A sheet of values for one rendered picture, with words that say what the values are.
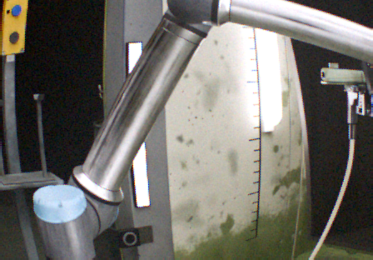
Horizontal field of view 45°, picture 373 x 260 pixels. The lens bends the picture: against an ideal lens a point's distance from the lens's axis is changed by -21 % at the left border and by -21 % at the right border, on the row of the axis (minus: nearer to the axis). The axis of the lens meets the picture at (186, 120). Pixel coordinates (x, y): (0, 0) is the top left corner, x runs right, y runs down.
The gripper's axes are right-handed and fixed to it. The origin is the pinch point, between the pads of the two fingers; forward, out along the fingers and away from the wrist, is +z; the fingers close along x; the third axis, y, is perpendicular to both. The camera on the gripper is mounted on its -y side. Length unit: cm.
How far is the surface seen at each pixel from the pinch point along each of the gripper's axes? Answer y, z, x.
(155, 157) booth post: 31, 74, -49
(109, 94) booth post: 7, 81, -65
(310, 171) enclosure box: 36, 41, 3
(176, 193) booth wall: 47, 77, -41
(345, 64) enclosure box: -5, 50, 28
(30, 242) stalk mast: 68, 69, -112
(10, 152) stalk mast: 26, 69, -113
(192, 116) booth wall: 18, 82, -32
